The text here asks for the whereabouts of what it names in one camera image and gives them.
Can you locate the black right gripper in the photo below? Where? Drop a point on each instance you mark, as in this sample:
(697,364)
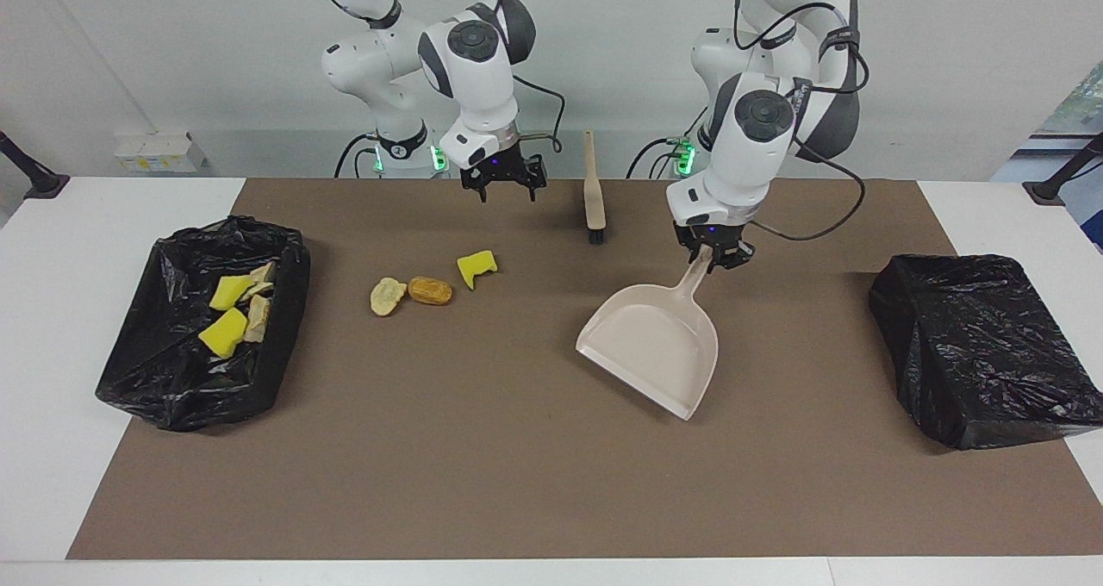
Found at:
(504,165)

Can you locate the beige hand brush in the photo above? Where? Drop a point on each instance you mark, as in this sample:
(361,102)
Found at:
(594,198)

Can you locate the beige plastic dustpan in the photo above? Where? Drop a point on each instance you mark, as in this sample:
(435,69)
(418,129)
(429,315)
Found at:
(655,345)

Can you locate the black trash bag bin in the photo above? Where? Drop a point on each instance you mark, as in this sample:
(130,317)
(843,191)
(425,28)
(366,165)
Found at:
(982,353)
(172,370)

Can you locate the pale bread chunk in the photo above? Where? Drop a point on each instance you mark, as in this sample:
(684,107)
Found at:
(387,296)

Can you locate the white power strip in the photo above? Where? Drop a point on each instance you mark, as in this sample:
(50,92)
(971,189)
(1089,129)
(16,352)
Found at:
(159,151)

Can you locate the brown table mat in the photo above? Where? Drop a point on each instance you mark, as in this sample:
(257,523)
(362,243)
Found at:
(431,483)

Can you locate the brown bread roll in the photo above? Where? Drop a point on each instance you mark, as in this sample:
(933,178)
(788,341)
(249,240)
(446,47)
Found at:
(430,290)

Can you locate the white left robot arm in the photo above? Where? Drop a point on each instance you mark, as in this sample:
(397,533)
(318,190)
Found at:
(741,164)

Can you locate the torn bread piece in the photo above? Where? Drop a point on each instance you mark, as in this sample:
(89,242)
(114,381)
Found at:
(262,277)
(258,319)

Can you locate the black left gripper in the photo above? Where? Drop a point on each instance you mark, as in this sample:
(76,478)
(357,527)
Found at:
(724,234)

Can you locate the notched yellow sponge piece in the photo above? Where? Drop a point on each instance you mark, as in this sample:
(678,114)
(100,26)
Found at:
(476,269)

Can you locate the black stand base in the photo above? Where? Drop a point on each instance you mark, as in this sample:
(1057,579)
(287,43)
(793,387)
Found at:
(39,181)
(1056,185)

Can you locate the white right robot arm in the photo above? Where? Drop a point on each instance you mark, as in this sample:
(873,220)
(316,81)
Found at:
(482,95)

